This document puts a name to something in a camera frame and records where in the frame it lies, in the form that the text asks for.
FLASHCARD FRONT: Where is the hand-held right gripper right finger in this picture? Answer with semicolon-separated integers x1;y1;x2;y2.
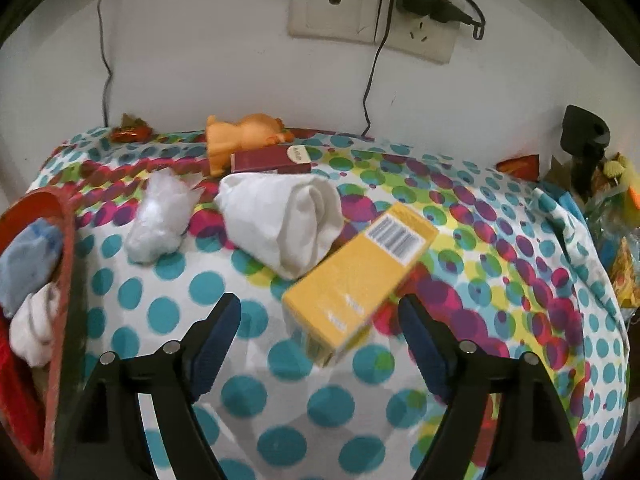
398;294;586;480

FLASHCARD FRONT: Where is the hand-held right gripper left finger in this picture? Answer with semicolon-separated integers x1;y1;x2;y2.
55;292;242;480

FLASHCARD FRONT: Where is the yellow cardboard box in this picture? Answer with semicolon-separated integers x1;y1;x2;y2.
281;202;440;367

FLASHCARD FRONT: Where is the red plastic basin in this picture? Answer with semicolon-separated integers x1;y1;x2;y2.
0;187;88;478

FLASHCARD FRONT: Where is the white sock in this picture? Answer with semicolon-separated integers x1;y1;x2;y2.
215;172;346;281
10;282;62;367

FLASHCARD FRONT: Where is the light blue sock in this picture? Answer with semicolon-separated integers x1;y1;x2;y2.
0;222;65;318

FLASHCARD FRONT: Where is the red sock with gold print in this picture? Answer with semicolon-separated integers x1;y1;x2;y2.
0;345;46;456

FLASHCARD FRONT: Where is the polka dot bedsheet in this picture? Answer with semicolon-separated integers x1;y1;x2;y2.
25;125;631;480

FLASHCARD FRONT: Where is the folded white sock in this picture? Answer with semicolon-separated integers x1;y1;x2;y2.
215;172;346;281

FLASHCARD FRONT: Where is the crumpled clear plastic bag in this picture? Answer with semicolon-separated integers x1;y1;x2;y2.
125;170;203;265

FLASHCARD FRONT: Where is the dark red box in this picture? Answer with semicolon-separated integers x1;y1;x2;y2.
230;144;312;176

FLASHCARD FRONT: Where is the orange plastic toy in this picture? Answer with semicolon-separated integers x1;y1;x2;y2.
204;114;296;177

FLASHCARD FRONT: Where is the red packet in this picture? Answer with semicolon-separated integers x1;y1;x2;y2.
495;154;540;181

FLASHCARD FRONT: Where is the blue cloth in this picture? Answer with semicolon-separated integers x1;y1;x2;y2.
557;192;591;226

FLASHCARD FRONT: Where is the yellow snack packet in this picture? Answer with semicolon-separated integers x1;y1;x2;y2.
607;237;640;308

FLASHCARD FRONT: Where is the red candy wrapper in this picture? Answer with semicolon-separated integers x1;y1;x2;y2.
110;112;153;143

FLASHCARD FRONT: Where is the yellow plush toy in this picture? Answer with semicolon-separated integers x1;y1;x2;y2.
602;152;640;211

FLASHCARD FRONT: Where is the black clamp stand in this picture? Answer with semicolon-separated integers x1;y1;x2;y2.
561;105;612;196

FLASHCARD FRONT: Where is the black plug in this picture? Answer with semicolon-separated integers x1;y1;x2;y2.
432;0;487;41

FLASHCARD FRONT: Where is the black adapter cable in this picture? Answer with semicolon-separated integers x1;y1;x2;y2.
361;10;401;138

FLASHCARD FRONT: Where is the thin black cable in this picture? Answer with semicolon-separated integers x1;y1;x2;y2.
95;0;113;126

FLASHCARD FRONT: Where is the white wall socket panel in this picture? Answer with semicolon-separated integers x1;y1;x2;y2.
287;0;388;43

